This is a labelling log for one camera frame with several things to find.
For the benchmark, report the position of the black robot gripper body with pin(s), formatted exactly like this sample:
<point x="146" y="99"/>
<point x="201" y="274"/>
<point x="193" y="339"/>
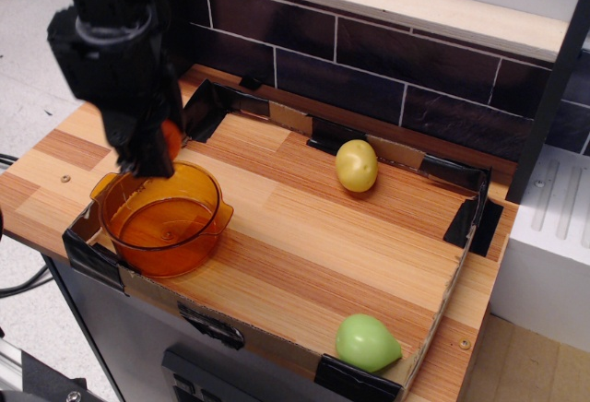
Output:
<point x="112" y="55"/>

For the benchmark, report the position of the aluminium frame corner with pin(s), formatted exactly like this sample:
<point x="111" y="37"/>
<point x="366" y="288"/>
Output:
<point x="24" y="378"/>

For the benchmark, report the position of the green plastic toy pear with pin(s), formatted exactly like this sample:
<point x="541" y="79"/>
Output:
<point x="366" y="343"/>

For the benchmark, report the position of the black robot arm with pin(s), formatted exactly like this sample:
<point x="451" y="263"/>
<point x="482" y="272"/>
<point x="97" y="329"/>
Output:
<point x="111" y="55"/>

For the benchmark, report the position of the white grooved block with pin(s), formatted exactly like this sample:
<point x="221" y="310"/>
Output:
<point x="543" y="281"/>

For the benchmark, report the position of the orange transparent plastic pot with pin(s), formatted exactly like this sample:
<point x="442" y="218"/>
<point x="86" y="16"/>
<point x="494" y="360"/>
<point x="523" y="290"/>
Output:
<point x="163" y="227"/>

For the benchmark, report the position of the orange plastic toy carrot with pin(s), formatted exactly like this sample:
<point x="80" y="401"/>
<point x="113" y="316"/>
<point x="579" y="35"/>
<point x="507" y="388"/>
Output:
<point x="173" y="138"/>

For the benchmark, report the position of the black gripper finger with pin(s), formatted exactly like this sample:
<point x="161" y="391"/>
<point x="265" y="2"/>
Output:
<point x="127" y="159"/>
<point x="150" y="146"/>

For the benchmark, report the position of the light wooden shelf board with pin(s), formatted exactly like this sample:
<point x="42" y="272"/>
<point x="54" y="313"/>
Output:
<point x="486" y="25"/>

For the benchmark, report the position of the yellow plastic toy potato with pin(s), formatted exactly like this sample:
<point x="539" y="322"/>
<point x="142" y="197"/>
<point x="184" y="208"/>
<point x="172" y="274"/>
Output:
<point x="356" y="166"/>

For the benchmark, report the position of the black vertical post right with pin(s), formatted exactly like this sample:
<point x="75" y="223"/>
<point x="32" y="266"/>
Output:
<point x="550" y="101"/>

